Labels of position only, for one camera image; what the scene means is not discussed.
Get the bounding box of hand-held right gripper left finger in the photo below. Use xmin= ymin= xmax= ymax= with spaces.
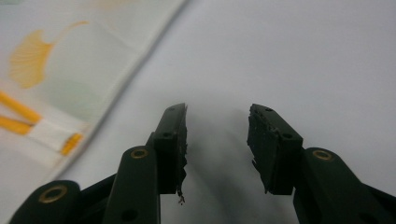
xmin=102 ymin=103 xmax=188 ymax=224

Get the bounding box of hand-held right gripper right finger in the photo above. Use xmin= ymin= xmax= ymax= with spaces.
xmin=247 ymin=103 xmax=396 ymax=224

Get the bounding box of white leaf-print mesh bag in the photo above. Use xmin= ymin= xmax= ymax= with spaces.
xmin=0 ymin=0 xmax=191 ymax=224

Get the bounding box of white table mat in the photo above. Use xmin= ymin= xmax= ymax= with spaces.
xmin=59 ymin=0 xmax=396 ymax=224

